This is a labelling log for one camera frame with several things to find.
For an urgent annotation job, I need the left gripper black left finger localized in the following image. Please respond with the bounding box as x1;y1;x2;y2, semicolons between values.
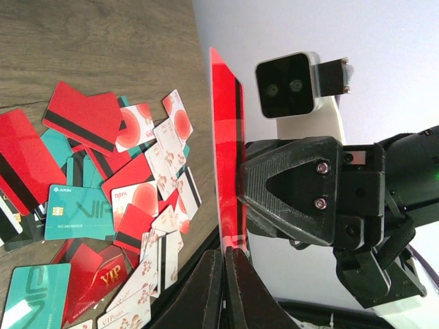
152;249;224;328

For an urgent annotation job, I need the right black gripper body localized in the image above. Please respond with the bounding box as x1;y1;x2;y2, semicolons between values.
245;140;428;309

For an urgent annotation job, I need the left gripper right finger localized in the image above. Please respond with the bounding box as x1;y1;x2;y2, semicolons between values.
224;247;299;328

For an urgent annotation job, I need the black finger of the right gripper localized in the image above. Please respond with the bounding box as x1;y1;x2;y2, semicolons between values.
237;136;343;247

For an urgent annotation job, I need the red card black stripe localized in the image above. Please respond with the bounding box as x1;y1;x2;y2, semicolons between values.
209;47;248;253

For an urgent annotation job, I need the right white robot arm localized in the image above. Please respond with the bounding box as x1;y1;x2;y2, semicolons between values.
237;97;438;328

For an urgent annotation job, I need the white floral card front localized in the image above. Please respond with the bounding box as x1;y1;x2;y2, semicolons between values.
97;259;158;328

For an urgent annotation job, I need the red VIP card gold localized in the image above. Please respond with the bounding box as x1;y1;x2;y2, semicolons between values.
62;245;128;326

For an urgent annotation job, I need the teal VIP card right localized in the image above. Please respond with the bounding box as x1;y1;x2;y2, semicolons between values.
45;184;115;241

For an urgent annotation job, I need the red card top right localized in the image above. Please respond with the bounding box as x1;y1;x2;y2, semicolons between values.
42;81;123;155

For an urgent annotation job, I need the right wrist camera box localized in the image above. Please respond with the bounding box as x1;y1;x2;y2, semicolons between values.
255;51;354;119

